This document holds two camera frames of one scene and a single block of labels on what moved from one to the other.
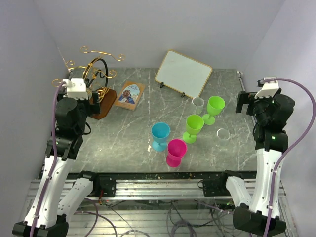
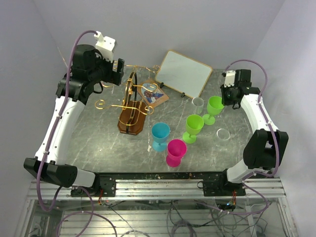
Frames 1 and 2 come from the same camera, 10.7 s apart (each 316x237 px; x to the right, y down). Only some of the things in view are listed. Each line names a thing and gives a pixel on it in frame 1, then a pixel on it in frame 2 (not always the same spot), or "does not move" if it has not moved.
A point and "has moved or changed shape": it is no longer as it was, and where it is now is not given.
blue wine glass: [160, 131] does not move
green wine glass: [215, 105] does not move
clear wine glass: [223, 134] does not move
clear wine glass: [197, 103] does not move
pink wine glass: [176, 148] does not move
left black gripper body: [93, 107] to [106, 73]
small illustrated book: [129, 96] to [151, 93]
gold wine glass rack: [95, 73] has moved or changed shape
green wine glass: [194, 124] does not move
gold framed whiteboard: [185, 74] does not move
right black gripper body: [253, 103] to [227, 95]
